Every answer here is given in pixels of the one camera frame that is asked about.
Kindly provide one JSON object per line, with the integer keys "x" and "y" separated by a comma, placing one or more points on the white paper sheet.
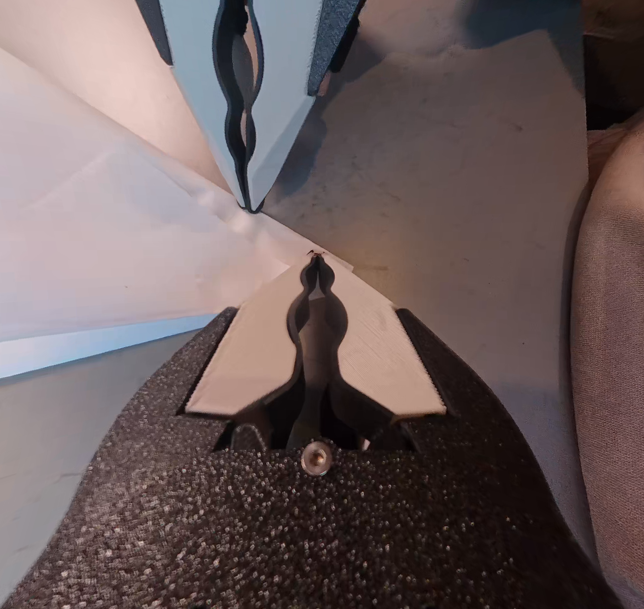
{"x": 126, "y": 241}

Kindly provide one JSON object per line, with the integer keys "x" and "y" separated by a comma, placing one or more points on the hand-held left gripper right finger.
{"x": 387, "y": 357}

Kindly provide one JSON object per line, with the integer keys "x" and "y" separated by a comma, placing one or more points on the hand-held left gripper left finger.
{"x": 246, "y": 357}

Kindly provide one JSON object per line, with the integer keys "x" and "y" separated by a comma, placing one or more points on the grey desk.
{"x": 453, "y": 166}

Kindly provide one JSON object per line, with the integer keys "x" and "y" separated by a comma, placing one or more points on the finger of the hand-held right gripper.
{"x": 193, "y": 40}
{"x": 292, "y": 40}

